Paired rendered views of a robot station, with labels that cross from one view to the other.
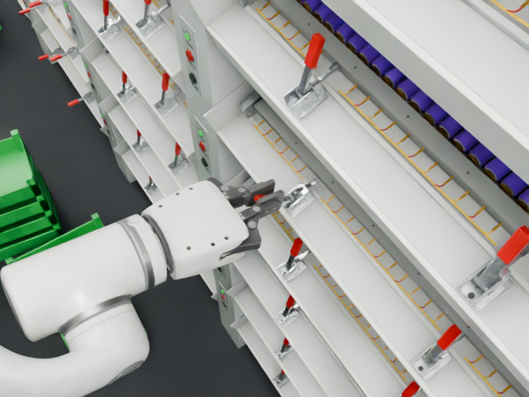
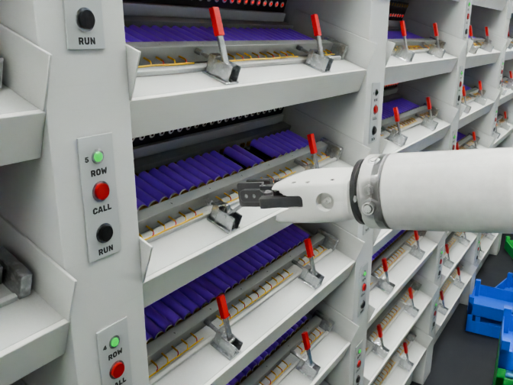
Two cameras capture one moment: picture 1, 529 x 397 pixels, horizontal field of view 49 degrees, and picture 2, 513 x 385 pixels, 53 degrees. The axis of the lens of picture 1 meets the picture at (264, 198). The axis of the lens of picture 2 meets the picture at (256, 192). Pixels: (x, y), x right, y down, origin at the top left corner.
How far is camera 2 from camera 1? 99 cm
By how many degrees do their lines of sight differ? 88
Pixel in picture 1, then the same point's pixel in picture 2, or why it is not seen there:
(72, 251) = (443, 153)
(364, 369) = (295, 298)
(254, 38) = (153, 82)
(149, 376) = not seen: outside the picture
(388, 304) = not seen: hidden behind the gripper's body
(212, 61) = (129, 161)
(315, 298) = (249, 328)
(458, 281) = (318, 71)
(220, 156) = (143, 333)
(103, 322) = not seen: hidden behind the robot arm
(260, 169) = (192, 246)
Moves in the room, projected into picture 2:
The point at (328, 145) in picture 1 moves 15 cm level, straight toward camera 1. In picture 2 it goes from (256, 79) to (358, 77)
